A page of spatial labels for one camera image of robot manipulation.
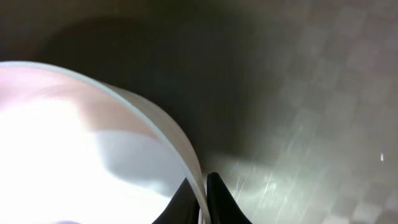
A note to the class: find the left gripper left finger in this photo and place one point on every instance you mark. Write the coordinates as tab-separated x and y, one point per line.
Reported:
182	209

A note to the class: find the white bowl with food residue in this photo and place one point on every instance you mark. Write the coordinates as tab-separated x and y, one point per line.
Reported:
76	150

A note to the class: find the brown serving tray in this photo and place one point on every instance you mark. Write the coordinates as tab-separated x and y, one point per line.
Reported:
292	102

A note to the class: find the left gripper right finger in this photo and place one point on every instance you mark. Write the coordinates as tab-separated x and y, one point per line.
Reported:
221	204

